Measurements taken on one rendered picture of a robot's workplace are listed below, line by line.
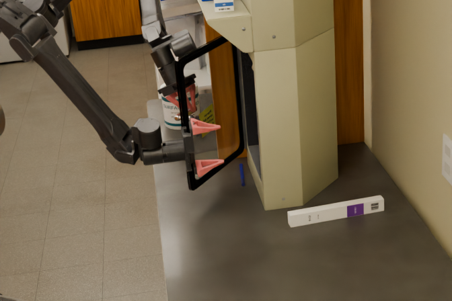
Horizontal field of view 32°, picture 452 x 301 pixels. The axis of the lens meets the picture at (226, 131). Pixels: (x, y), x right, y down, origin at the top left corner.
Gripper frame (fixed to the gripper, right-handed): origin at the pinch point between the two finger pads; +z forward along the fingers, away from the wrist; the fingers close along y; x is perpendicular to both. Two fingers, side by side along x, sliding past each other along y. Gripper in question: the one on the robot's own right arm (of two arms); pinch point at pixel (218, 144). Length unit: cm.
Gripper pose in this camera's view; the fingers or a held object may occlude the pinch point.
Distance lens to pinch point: 202.1
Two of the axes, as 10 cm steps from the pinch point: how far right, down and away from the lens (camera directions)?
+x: -1.3, -3.8, 9.2
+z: 9.9, -1.3, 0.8
